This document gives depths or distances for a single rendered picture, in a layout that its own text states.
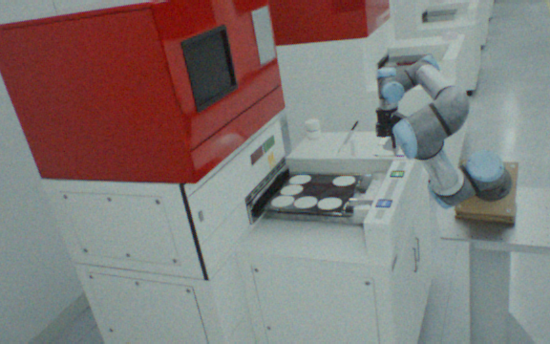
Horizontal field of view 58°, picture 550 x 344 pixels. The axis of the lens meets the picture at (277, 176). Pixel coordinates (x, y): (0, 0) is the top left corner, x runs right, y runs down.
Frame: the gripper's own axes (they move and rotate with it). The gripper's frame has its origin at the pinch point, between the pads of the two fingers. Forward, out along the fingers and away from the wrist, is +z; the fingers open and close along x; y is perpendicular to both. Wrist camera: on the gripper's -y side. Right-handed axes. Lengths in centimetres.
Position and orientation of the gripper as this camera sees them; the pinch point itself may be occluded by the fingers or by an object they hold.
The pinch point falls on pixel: (397, 153)
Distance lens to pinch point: 212.3
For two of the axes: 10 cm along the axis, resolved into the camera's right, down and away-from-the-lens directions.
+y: -9.0, -0.4, 4.4
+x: -4.1, 4.3, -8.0
